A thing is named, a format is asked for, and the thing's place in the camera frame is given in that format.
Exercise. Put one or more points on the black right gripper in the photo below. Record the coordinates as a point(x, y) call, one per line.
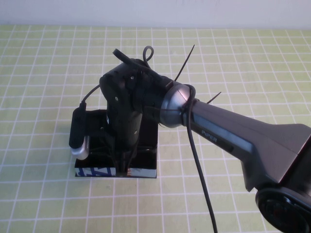
point(126, 131)

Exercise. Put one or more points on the black glasses case printed side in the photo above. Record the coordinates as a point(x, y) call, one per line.
point(145, 172)

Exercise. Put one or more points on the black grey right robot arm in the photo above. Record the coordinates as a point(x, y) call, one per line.
point(230, 143)

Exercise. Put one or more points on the black zip tie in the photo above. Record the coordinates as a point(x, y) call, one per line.
point(184, 63)
point(213, 97)

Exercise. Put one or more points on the green white checkered tablecloth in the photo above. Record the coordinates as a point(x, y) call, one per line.
point(243, 60)

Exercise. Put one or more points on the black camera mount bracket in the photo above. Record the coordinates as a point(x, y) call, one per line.
point(96, 121)

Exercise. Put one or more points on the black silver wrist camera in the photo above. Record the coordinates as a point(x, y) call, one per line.
point(77, 128)

